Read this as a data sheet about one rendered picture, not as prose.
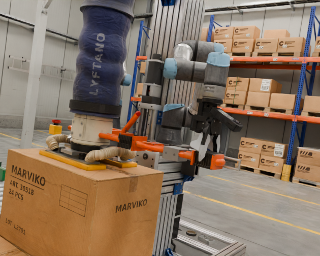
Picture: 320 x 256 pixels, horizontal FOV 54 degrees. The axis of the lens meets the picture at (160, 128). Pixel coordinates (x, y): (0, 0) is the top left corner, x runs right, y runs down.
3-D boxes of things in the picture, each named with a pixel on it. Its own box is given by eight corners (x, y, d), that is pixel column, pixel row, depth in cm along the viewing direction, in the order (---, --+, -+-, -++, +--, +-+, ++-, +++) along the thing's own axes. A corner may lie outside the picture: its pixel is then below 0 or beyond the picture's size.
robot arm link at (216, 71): (228, 57, 111) (233, 53, 102) (224, 89, 111) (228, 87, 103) (206, 54, 111) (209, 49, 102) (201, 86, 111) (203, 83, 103)
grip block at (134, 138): (115, 147, 126) (117, 132, 126) (131, 147, 134) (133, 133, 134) (130, 151, 121) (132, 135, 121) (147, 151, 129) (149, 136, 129)
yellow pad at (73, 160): (38, 154, 142) (39, 143, 142) (57, 153, 150) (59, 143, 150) (87, 171, 122) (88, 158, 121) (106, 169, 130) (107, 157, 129)
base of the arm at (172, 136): (165, 140, 194) (168, 125, 194) (186, 145, 185) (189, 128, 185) (150, 140, 182) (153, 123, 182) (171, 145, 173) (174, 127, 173)
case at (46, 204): (-3, 233, 147) (7, 148, 144) (68, 217, 179) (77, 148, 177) (83, 291, 112) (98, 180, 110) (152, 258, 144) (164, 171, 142)
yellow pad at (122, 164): (73, 153, 157) (74, 143, 157) (89, 153, 165) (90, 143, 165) (121, 168, 137) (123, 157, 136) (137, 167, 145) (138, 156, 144)
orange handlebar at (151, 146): (51, 127, 157) (52, 120, 156) (98, 130, 181) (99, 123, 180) (219, 169, 100) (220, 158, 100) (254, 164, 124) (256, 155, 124)
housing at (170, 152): (161, 158, 114) (162, 145, 114) (171, 157, 120) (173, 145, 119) (177, 162, 110) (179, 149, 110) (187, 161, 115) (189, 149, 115)
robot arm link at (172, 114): (161, 124, 189) (164, 101, 189) (183, 127, 189) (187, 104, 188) (160, 125, 177) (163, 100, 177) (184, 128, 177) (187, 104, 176)
